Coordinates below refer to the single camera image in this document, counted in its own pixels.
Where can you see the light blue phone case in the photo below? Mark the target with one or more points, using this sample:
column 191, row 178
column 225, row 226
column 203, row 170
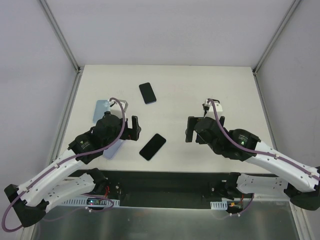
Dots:
column 101, row 107

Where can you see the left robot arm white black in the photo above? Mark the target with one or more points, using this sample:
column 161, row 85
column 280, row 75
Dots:
column 33, row 199

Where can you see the black phone teal edge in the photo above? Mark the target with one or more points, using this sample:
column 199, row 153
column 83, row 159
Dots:
column 152, row 147

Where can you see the aluminium table rail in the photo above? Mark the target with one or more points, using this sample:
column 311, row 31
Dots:
column 264, row 108
column 65, row 117

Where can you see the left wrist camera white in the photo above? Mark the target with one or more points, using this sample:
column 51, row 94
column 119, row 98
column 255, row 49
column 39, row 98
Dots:
column 115, row 107

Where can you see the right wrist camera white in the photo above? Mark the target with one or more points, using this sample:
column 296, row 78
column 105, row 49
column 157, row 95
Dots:
column 209, row 108

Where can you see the aluminium frame post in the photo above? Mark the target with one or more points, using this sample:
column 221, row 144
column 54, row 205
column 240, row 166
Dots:
column 59, row 34
column 276, row 35

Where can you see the white cable duct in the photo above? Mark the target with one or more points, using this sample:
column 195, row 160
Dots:
column 219, row 205
column 84, row 201

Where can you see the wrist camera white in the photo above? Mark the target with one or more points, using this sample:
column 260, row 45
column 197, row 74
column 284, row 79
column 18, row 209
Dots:
column 115, row 107
column 209, row 108

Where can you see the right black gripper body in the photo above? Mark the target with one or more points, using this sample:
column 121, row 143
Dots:
column 191, row 125

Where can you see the right aluminium frame post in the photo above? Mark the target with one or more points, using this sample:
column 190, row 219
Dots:
column 276, row 35

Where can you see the left aluminium table rail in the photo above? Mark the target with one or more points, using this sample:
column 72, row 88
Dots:
column 65, row 117

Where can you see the left white cable duct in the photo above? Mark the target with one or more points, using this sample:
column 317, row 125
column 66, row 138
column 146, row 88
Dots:
column 84, row 201

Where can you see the metal sheet front panel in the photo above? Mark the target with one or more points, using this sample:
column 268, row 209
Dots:
column 262, row 221

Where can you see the right aluminium table rail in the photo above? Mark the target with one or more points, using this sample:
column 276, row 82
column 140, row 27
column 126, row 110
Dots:
column 264, row 108

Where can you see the left aluminium frame post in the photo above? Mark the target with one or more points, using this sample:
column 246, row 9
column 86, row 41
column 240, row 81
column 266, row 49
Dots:
column 59, row 34

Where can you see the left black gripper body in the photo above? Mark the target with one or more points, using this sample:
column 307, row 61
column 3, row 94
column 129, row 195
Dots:
column 130, row 131

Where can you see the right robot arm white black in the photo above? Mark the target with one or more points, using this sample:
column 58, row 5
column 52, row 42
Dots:
column 299, row 182

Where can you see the lavender phone case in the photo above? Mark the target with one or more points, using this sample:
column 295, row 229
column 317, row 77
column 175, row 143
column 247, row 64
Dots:
column 110, row 153

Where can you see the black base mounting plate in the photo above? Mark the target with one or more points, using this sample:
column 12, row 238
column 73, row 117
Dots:
column 180, row 190

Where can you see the black phone blue edge far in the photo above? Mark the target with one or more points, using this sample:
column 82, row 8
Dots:
column 147, row 93

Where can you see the right white cable duct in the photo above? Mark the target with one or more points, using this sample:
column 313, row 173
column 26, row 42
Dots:
column 219, row 205

